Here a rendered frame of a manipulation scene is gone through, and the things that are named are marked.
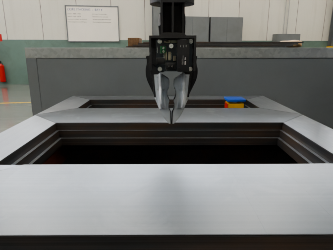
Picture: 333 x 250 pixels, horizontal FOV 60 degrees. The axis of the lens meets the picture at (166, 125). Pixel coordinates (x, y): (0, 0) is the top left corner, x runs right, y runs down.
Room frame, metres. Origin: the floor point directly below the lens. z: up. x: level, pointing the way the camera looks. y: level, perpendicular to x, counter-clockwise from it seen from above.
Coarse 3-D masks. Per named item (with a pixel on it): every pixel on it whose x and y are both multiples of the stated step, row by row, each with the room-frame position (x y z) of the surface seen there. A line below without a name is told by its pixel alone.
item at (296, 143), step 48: (48, 144) 0.61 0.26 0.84; (96, 144) 0.68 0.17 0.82; (144, 144) 0.68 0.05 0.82; (192, 144) 0.68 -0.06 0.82; (240, 144) 0.68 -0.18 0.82; (288, 144) 0.63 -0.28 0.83; (0, 240) 0.25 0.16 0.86; (48, 240) 0.25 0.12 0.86; (96, 240) 0.25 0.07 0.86; (144, 240) 0.25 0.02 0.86; (192, 240) 0.25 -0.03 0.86; (240, 240) 0.25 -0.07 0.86; (288, 240) 0.25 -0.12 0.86
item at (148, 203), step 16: (128, 176) 0.38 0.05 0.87; (144, 176) 0.38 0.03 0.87; (160, 176) 0.38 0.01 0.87; (176, 176) 0.38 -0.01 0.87; (128, 192) 0.33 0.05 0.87; (144, 192) 0.33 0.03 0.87; (160, 192) 0.33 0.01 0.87; (176, 192) 0.33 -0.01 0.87; (112, 208) 0.29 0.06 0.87; (128, 208) 0.29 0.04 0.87; (144, 208) 0.29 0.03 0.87; (160, 208) 0.29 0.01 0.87; (176, 208) 0.29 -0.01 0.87; (112, 224) 0.26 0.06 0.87; (128, 224) 0.26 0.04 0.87; (144, 224) 0.26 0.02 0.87; (160, 224) 0.26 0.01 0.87; (176, 224) 0.26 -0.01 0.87
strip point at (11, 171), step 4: (24, 164) 0.42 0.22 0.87; (8, 168) 0.41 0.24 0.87; (12, 168) 0.41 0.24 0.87; (16, 168) 0.41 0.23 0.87; (0, 172) 0.39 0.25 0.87; (4, 172) 0.39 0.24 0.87; (8, 172) 0.39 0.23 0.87; (12, 172) 0.39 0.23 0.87; (0, 176) 0.38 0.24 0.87; (4, 176) 0.38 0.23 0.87; (8, 176) 0.38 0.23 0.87; (0, 180) 0.37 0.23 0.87; (4, 180) 0.37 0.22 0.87; (0, 184) 0.36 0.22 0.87
